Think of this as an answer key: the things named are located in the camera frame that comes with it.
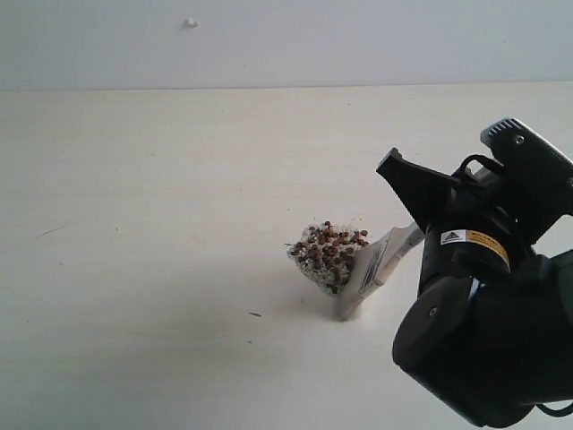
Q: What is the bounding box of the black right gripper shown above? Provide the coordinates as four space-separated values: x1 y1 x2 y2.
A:
376 148 537 246

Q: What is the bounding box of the scattered brown pellets and rice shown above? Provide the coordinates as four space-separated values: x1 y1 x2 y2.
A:
286 219 370 297

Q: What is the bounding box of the wide white-bristle paint brush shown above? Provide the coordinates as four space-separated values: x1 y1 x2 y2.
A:
335 222 424 322

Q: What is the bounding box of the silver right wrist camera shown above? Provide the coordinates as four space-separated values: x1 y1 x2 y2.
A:
480 117 572 245

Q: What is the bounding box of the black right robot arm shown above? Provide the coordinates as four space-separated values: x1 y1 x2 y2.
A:
377 150 572 428

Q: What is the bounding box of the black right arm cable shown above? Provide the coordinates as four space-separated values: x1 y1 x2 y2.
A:
449 152 507 198

